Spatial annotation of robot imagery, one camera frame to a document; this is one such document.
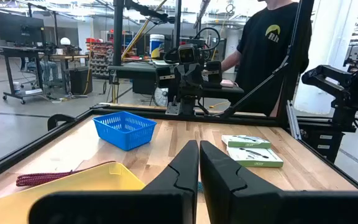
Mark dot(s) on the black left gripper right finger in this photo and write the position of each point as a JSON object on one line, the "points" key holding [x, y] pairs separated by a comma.
{"points": [[244, 205]]}

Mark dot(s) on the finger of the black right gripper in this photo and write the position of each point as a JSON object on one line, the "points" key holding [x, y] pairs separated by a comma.
{"points": [[213, 73], [165, 77]]}

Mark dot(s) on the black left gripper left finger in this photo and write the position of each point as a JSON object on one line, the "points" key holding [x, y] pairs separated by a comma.
{"points": [[154, 205]]}

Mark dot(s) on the large green white Acer box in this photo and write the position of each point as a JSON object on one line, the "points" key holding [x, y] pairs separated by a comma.
{"points": [[259, 160]]}

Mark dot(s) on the small green white Acer box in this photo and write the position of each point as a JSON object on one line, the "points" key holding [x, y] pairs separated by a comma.
{"points": [[247, 143]]}

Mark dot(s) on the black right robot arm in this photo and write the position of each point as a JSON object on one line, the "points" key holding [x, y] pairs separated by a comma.
{"points": [[187, 99]]}

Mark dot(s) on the black background robot arm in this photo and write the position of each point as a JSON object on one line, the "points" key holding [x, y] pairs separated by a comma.
{"points": [[346, 90]]}

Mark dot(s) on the yellow plastic bin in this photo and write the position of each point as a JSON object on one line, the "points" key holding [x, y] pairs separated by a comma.
{"points": [[73, 189]]}

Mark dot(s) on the black storage bin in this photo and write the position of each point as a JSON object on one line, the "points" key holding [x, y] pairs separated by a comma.
{"points": [[81, 81]]}

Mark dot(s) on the white round fan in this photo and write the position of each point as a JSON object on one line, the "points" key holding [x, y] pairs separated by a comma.
{"points": [[161, 97]]}

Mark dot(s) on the black desk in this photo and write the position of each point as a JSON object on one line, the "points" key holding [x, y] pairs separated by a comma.
{"points": [[132, 71]]}

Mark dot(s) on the white wipes tub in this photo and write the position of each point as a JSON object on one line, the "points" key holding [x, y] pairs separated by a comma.
{"points": [[156, 43]]}

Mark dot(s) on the yellow slanted pole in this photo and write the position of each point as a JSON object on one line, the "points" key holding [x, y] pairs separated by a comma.
{"points": [[138, 34]]}

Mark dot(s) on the person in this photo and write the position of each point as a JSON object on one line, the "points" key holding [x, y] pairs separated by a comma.
{"points": [[266, 62]]}

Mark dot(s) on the red parts shelf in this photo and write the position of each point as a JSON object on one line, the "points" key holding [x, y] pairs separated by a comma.
{"points": [[99, 59]]}

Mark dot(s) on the blue plastic basket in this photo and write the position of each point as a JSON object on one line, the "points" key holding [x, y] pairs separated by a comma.
{"points": [[123, 137]]}

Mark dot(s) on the black equipment box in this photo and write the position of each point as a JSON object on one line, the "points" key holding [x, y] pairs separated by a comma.
{"points": [[322, 143]]}

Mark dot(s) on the white globe lamp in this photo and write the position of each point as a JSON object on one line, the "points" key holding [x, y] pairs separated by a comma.
{"points": [[65, 41]]}

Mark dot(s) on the black curved clamp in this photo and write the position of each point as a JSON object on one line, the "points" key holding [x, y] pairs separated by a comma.
{"points": [[57, 119]]}

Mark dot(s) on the black rolling cart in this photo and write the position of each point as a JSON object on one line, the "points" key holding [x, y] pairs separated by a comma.
{"points": [[20, 51]]}

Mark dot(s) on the black monitor on cart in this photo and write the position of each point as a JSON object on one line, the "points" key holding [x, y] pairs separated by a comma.
{"points": [[20, 29]]}

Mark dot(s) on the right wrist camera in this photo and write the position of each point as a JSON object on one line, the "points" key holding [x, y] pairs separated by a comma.
{"points": [[187, 54]]}

